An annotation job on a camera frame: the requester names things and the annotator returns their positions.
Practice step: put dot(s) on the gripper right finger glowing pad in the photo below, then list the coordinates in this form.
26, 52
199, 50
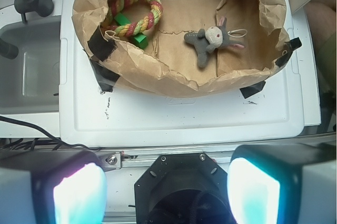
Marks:
288, 183

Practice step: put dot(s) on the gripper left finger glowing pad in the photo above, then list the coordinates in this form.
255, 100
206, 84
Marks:
44, 186

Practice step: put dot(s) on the white plastic bin lid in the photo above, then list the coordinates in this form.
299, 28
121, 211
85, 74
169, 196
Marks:
127, 118

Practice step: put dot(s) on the black tape piece front right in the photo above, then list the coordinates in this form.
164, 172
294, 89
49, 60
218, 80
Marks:
252, 90

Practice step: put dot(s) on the black tape piece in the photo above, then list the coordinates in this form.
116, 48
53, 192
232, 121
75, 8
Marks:
252, 90
105, 78

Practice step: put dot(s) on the gray toy sink basin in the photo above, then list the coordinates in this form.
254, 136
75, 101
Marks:
29, 82

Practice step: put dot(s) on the black tape piece front left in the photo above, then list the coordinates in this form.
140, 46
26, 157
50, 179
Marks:
105, 78

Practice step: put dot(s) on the black tape on bag rim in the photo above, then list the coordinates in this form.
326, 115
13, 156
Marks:
99, 46

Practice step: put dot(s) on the green wooden block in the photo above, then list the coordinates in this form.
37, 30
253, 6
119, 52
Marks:
139, 40

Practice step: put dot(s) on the brown paper bag tray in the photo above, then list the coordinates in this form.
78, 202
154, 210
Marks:
184, 48

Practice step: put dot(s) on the aluminum extrusion rail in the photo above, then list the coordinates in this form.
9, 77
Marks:
143, 157

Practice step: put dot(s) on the black octagonal mount plate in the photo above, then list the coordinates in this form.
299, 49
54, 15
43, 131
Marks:
183, 188

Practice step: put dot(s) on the multicolor rope ring toy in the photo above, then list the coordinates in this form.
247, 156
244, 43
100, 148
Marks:
144, 14

